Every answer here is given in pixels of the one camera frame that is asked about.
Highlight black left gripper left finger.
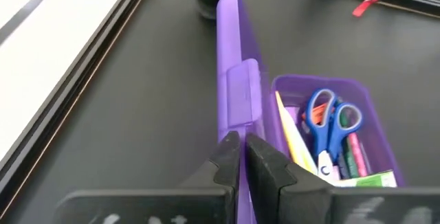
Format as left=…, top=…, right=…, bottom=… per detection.
left=179, top=130, right=241, bottom=224

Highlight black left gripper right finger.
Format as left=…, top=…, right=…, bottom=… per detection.
left=245, top=133, right=331, bottom=224

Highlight yellow highlighter pen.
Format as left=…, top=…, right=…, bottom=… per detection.
left=274, top=91, right=319, bottom=176

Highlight blue handled scissors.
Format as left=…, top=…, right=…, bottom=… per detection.
left=305, top=87, right=364, bottom=184

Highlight green marker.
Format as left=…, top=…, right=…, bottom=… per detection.
left=338, top=112, right=360, bottom=179

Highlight pink marker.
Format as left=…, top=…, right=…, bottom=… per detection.
left=346, top=131, right=371, bottom=178

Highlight white green packet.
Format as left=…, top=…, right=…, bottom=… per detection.
left=330, top=170, right=399, bottom=188

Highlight purple plastic pencil box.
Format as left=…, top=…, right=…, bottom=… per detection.
left=215, top=0, right=406, bottom=224

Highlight light purple sticky notes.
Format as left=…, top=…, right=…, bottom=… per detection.
left=285, top=105, right=303, bottom=124

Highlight small orange eraser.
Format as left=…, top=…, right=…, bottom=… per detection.
left=301, top=102, right=337, bottom=126

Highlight black work mat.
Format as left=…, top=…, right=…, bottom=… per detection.
left=0, top=0, right=440, bottom=218

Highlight red tag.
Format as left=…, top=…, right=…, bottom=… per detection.
left=351, top=0, right=381, bottom=19

